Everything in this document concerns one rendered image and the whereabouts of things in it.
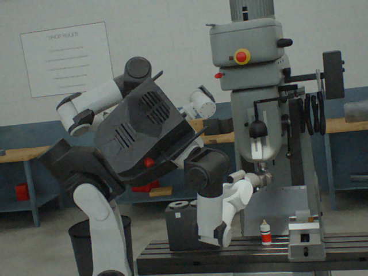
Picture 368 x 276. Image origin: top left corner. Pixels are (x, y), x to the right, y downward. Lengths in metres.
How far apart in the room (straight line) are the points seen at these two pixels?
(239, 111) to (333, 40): 4.32
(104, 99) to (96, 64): 5.13
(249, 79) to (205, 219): 0.62
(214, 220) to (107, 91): 0.59
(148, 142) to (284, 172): 1.16
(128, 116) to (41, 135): 5.77
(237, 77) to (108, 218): 0.76
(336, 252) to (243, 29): 0.97
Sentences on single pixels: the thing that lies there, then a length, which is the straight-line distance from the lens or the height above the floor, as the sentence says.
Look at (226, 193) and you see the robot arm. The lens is 2.15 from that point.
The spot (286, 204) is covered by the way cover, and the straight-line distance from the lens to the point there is 2.72.
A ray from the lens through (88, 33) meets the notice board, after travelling 7.08.
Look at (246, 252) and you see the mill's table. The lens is 2.37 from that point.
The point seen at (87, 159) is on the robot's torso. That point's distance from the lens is 1.86.
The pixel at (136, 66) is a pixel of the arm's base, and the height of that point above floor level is 1.77.
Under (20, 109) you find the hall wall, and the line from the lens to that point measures 7.61.
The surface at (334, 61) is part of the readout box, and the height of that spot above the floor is 1.68.
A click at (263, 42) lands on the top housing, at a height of 1.80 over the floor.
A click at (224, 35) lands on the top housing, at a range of 2.08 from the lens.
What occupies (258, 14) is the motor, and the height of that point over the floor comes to 1.93.
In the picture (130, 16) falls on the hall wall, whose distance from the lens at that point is 6.88.
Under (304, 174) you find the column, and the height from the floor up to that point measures 1.14.
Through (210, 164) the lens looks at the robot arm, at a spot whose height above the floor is 1.43.
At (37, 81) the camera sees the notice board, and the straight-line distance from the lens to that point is 7.43.
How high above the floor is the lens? 1.78
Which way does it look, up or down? 8 degrees down
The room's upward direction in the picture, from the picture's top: 8 degrees counter-clockwise
